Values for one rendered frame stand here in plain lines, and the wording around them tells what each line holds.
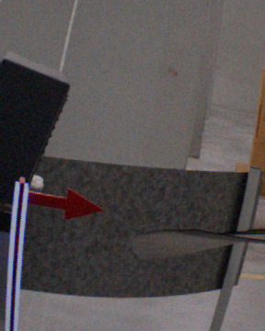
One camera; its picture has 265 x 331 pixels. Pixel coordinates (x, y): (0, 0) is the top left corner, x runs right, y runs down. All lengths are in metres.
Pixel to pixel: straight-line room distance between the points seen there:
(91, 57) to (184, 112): 1.88
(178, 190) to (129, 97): 4.08
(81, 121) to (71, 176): 4.28
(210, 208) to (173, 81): 2.26
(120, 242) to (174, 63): 2.47
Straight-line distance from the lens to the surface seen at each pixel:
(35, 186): 1.30
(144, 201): 2.64
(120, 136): 6.78
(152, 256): 0.81
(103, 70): 6.76
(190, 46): 4.99
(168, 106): 5.01
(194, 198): 2.74
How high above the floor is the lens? 1.31
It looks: 7 degrees down
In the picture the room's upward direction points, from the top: 10 degrees clockwise
